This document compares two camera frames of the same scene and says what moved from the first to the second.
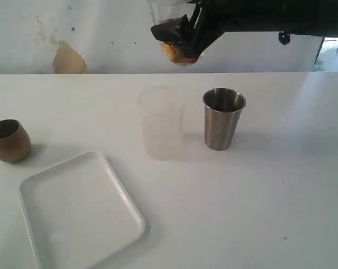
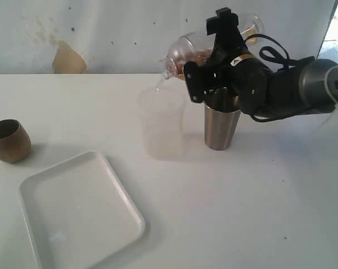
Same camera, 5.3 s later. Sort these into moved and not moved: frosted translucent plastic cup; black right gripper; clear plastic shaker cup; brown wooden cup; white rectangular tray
Moved: black right gripper; clear plastic shaker cup
Not moved: frosted translucent plastic cup; brown wooden cup; white rectangular tray
